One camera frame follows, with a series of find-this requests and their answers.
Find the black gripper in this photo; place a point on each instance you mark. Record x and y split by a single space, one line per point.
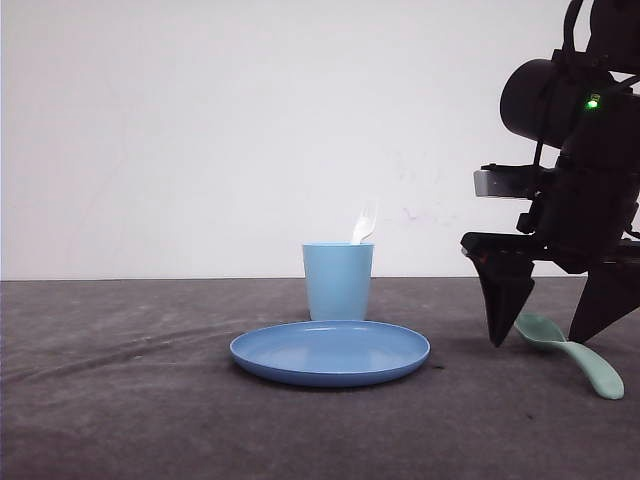
580 209

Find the mint green plastic spoon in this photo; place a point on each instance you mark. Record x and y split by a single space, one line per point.
544 334

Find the white plastic fork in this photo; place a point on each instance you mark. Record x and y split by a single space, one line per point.
365 223

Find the light blue plastic cup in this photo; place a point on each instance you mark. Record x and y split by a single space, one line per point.
337 276

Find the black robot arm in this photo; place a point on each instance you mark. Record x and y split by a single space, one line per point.
581 99

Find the blue plastic plate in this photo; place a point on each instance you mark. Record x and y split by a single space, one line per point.
331 354

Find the grey table mat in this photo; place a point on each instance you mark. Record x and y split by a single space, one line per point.
134 380

